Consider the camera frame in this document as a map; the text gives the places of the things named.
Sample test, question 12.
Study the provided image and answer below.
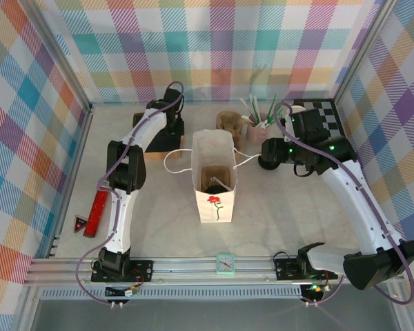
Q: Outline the dark blue napkin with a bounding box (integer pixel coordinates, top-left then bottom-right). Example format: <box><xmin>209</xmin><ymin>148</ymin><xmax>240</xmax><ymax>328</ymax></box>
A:
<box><xmin>144</xmin><ymin>120</ymin><xmax>184</xmax><ymax>152</ymax></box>

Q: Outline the white straw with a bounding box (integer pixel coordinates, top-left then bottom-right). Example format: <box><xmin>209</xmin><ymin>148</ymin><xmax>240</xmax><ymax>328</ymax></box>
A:
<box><xmin>250</xmin><ymin>94</ymin><xmax>262</xmax><ymax>121</ymax></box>
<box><xmin>239</xmin><ymin>97</ymin><xmax>255</xmax><ymax>119</ymax></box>
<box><xmin>208</xmin><ymin>175</ymin><xmax>229</xmax><ymax>190</ymax></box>

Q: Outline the black plastic cup lid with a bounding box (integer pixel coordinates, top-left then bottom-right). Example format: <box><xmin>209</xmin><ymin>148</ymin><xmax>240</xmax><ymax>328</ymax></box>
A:
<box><xmin>204</xmin><ymin>184</ymin><xmax>230</xmax><ymax>195</ymax></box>

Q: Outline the white flower paper bag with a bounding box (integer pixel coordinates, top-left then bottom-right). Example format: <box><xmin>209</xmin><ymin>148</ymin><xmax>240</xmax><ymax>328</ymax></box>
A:
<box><xmin>163</xmin><ymin>129</ymin><xmax>264</xmax><ymax>224</ymax></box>

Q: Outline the black cup lid stack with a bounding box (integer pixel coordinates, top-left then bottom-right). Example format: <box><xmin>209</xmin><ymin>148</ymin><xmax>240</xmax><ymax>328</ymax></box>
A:
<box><xmin>257</xmin><ymin>155</ymin><xmax>281</xmax><ymax>171</ymax></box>

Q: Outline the pink straw holder cup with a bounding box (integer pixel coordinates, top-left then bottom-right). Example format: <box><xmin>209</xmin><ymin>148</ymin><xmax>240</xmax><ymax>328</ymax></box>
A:
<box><xmin>246</xmin><ymin>120</ymin><xmax>270</xmax><ymax>143</ymax></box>

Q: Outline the black white chessboard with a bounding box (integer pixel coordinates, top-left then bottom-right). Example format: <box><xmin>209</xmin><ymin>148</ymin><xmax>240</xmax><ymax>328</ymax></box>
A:
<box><xmin>293</xmin><ymin>99</ymin><xmax>344</xmax><ymax>139</ymax></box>

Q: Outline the brown pulp cup carrier stack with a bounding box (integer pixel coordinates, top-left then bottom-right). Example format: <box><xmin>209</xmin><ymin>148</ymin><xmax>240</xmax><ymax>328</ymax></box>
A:
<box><xmin>216</xmin><ymin>110</ymin><xmax>248</xmax><ymax>146</ymax></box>

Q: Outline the red glitter bar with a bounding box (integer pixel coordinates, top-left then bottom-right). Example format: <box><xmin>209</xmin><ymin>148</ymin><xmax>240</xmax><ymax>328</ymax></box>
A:
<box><xmin>83</xmin><ymin>190</ymin><xmax>110</xmax><ymax>239</ymax></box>

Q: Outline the small mint green clock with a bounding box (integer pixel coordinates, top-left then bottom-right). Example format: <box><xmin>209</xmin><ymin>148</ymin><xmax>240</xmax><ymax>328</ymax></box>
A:
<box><xmin>215</xmin><ymin>252</ymin><xmax>237</xmax><ymax>276</ymax></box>

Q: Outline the small connector board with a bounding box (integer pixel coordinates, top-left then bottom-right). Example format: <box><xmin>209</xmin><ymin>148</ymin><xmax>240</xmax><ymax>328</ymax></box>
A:
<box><xmin>300</xmin><ymin>283</ymin><xmax>331</xmax><ymax>298</ymax></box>
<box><xmin>104</xmin><ymin>284</ymin><xmax>140</xmax><ymax>299</ymax></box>

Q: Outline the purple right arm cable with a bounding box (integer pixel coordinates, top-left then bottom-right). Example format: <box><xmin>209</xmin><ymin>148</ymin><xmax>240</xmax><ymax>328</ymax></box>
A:
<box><xmin>274</xmin><ymin>101</ymin><xmax>414</xmax><ymax>307</ymax></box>

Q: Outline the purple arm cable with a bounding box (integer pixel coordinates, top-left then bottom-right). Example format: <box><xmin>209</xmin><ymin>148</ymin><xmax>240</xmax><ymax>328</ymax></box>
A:
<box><xmin>75</xmin><ymin>81</ymin><xmax>186</xmax><ymax>306</ymax></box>
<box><xmin>274</xmin><ymin>101</ymin><xmax>414</xmax><ymax>307</ymax></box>

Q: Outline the aluminium side rail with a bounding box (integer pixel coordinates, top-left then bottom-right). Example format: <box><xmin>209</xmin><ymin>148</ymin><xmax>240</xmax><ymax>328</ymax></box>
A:
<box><xmin>48</xmin><ymin>105</ymin><xmax>95</xmax><ymax>259</ymax></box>

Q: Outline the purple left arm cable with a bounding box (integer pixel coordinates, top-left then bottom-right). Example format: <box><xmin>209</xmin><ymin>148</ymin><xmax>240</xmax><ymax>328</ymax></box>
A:
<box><xmin>75</xmin><ymin>81</ymin><xmax>186</xmax><ymax>306</ymax></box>

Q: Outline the aluminium corner post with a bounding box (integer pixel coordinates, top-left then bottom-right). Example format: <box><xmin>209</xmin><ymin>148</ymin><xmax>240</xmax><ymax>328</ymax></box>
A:
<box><xmin>332</xmin><ymin>0</ymin><xmax>400</xmax><ymax>104</ymax></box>
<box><xmin>29</xmin><ymin>0</ymin><xmax>94</xmax><ymax>113</ymax></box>

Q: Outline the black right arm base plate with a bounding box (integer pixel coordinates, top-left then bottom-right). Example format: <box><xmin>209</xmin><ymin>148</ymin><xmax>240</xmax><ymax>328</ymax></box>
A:
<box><xmin>273</xmin><ymin>257</ymin><xmax>339</xmax><ymax>282</ymax></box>

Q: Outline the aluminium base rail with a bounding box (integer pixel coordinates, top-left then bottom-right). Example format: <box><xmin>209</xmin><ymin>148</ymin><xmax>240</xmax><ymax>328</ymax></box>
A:
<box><xmin>23</xmin><ymin>255</ymin><xmax>406</xmax><ymax>288</ymax></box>

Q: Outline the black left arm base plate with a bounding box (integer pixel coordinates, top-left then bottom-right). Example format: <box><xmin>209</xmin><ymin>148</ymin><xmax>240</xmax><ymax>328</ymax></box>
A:
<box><xmin>90</xmin><ymin>259</ymin><xmax>155</xmax><ymax>284</ymax></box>

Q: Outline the grey slotted cable duct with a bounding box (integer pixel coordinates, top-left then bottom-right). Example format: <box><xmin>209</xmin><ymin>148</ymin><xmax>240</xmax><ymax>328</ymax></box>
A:
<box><xmin>40</xmin><ymin>288</ymin><xmax>304</xmax><ymax>300</ymax></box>

